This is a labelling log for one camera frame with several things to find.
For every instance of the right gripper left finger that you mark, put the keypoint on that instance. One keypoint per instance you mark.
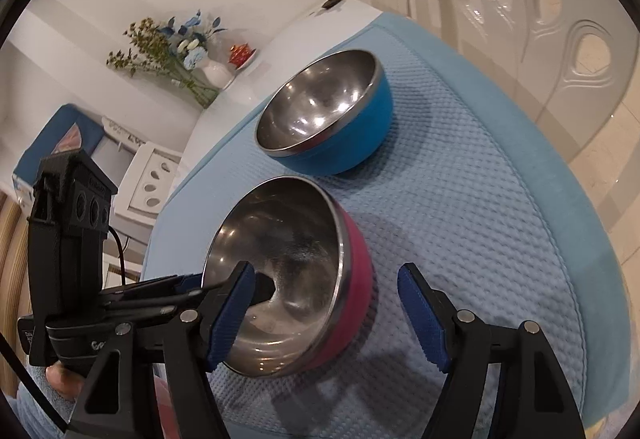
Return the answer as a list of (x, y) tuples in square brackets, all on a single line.
[(223, 311)]

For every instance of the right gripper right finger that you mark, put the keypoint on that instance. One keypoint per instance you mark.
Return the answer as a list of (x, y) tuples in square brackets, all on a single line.
[(431, 316)]

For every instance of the blue steel bowl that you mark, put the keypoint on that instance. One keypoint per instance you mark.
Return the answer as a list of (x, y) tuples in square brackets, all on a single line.
[(330, 116)]

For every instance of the person's left hand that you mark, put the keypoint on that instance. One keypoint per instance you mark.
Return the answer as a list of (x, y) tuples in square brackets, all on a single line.
[(66, 383)]

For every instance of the light blue table mat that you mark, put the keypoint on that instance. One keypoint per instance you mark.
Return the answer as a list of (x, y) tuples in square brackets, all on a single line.
[(464, 186)]

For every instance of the white chair left side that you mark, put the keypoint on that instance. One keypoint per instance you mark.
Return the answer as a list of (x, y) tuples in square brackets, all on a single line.
[(145, 187)]

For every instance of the blue cloth cover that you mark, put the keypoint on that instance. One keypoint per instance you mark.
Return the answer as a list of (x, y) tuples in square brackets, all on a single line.
[(67, 130)]

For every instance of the white ceramic flower vase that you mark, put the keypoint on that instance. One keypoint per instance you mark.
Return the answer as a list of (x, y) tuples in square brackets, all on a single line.
[(217, 74)]

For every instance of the glass vase with greenery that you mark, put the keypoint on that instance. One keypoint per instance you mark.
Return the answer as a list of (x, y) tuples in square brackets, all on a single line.
[(158, 51)]

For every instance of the large white chair right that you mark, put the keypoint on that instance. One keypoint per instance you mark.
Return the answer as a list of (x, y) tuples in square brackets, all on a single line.
[(565, 63)]

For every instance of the small black lid knob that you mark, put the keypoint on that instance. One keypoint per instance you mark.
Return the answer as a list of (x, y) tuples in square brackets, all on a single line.
[(329, 4)]

